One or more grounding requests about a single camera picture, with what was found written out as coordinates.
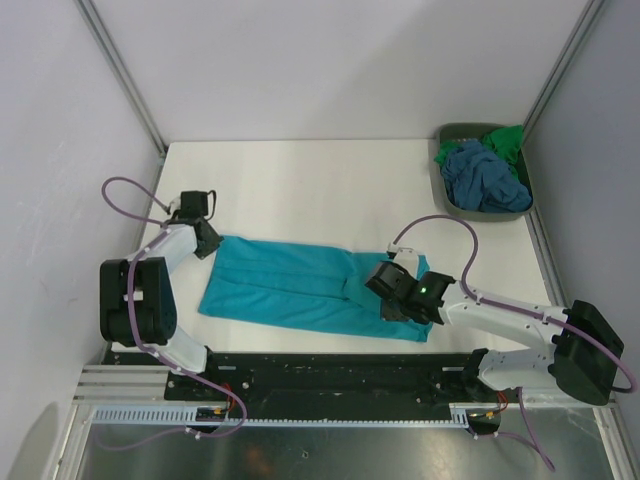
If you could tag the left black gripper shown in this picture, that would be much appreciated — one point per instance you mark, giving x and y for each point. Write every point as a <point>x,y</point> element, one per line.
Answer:
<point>212,232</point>

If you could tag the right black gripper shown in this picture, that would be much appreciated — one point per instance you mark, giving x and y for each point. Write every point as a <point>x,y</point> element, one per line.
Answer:
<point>388,313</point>

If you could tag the teal t-shirt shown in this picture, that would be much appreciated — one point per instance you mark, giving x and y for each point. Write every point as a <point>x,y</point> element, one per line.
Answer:
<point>301,286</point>

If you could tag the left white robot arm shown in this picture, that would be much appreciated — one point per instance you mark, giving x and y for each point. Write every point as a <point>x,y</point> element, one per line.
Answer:
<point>137,304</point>

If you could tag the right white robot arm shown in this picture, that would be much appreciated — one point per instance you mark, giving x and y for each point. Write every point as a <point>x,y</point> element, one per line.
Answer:
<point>572,349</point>

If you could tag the dark blue t-shirt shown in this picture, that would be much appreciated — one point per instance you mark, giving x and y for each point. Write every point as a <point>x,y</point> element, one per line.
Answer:
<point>477,180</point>

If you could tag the grey plastic bin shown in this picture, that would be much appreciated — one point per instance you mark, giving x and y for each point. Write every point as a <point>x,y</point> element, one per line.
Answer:
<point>488,217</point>

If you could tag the green t-shirt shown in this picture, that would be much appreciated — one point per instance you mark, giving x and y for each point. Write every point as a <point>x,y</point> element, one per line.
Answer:
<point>505,141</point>

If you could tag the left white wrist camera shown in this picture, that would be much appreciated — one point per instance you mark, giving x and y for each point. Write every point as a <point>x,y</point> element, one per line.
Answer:
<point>173,205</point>

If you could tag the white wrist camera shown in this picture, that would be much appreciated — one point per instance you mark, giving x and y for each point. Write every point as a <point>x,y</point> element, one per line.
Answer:
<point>173,205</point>
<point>406,257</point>

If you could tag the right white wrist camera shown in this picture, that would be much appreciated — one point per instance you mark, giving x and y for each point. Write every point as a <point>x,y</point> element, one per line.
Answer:
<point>406,257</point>

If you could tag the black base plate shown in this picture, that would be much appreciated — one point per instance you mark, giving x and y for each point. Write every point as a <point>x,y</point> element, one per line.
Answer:
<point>334,387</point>

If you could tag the aluminium frame rail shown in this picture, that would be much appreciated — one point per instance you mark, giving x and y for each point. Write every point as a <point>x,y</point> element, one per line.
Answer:
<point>121,384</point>

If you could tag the left aluminium corner post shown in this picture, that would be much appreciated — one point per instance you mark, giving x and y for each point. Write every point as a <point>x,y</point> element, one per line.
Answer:
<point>115,61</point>

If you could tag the aluminium corner post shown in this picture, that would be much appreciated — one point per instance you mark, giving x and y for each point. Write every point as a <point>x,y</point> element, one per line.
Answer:
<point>115,61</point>
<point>583,27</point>

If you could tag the right aluminium corner post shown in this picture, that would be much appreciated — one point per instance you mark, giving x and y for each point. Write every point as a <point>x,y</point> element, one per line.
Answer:
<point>583,27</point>

